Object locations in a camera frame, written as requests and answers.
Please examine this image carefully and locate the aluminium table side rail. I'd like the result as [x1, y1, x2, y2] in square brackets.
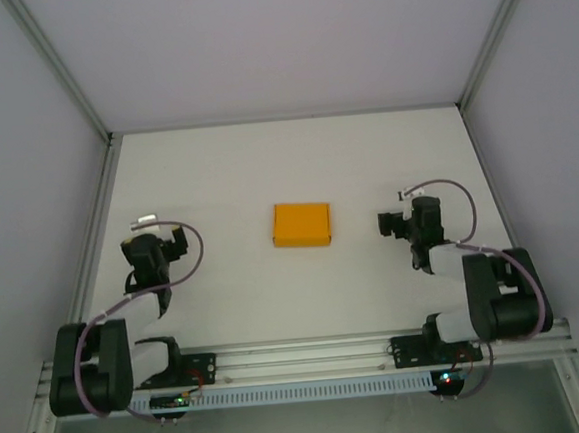
[454, 98, 550, 324]
[45, 132, 142, 362]

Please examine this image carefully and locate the right green circuit board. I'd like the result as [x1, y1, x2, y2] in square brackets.
[433, 368, 468, 388]

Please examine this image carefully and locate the green circuit board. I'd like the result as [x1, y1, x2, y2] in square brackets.
[433, 368, 468, 388]
[148, 391, 192, 412]

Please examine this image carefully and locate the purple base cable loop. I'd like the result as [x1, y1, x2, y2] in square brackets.
[449, 339, 498, 401]
[125, 404, 167, 427]

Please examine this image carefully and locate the left green circuit board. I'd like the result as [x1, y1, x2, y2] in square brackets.
[148, 391, 192, 412]

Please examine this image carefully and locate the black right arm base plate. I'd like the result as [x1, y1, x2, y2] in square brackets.
[389, 329, 485, 371]

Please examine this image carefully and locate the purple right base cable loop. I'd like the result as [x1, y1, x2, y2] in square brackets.
[449, 339, 498, 401]

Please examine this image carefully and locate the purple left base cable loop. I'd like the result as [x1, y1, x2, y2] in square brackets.
[125, 404, 167, 427]

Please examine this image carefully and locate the aluminium mounting rail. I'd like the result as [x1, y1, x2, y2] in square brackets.
[31, 314, 579, 399]

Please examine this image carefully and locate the aluminium frame post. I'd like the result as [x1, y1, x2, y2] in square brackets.
[0, 0, 115, 150]
[446, 0, 551, 112]

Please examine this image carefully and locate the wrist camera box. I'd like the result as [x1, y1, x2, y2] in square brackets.
[127, 213, 170, 238]
[397, 188, 418, 220]

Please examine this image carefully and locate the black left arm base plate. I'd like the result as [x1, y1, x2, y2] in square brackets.
[129, 351, 219, 391]

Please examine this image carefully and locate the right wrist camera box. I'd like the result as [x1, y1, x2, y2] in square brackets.
[397, 188, 418, 220]

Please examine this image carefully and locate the yellow corrugated paper box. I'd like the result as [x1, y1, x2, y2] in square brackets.
[268, 198, 335, 252]

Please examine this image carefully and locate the light blue slotted cable duct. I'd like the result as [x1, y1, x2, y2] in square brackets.
[127, 370, 436, 417]

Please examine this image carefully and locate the red wire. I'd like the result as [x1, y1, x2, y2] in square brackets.
[186, 367, 208, 397]
[449, 346, 477, 378]

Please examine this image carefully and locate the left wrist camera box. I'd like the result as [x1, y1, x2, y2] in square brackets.
[127, 213, 170, 238]

